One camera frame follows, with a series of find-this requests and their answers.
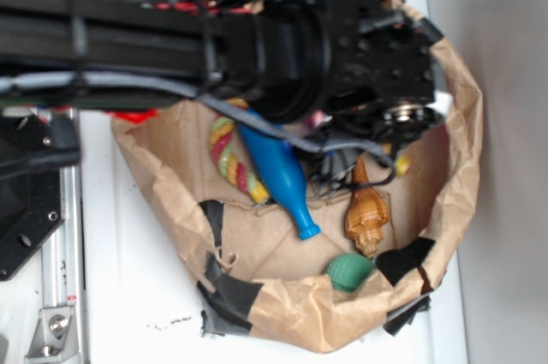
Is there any orange conch seashell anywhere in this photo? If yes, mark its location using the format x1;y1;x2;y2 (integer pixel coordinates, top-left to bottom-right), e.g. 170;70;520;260
344;153;390;260

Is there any blue plastic bottle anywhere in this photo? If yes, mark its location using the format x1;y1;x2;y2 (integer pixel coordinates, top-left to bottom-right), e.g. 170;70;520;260
237;122;320;240

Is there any brown paper bag bin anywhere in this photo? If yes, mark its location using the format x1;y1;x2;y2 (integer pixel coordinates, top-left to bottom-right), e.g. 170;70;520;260
111;34;483;353

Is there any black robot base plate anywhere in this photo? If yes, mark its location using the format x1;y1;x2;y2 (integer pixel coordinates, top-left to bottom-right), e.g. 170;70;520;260
1;113;80;282

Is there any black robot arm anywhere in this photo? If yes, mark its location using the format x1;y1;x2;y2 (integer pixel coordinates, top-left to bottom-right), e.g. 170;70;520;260
1;0;451;143

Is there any multicolored twisted rope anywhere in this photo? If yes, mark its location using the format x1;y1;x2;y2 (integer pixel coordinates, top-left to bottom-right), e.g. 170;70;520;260
209;98;413;205

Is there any grey braided cable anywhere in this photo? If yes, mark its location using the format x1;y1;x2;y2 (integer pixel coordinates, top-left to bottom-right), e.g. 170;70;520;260
0;71;395;168

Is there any green textured ball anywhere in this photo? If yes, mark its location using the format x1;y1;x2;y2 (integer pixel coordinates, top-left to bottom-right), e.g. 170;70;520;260
325;254;375;293

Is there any aluminium extrusion rail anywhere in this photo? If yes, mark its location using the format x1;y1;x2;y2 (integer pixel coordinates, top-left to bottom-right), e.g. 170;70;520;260
33;0;86;364

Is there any metal corner bracket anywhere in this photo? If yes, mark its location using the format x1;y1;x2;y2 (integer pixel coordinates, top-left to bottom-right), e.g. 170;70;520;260
24;306;81;363

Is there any white tray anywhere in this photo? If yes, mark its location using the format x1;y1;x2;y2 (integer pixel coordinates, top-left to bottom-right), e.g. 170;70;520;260
74;0;470;364

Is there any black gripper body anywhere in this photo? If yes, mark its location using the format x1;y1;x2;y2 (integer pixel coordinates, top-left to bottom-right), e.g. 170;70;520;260
295;0;444;146

